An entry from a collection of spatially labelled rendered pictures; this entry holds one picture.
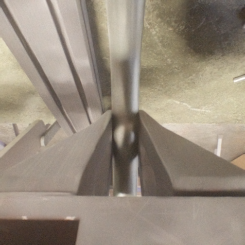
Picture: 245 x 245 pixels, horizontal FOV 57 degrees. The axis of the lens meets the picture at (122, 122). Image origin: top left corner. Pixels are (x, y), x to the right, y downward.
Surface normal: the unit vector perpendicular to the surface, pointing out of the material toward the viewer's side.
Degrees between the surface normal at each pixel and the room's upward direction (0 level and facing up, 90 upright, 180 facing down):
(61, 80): 0
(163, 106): 0
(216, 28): 0
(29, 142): 90
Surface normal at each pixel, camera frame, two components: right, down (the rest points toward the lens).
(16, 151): 1.00, 0.00
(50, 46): 0.00, 0.91
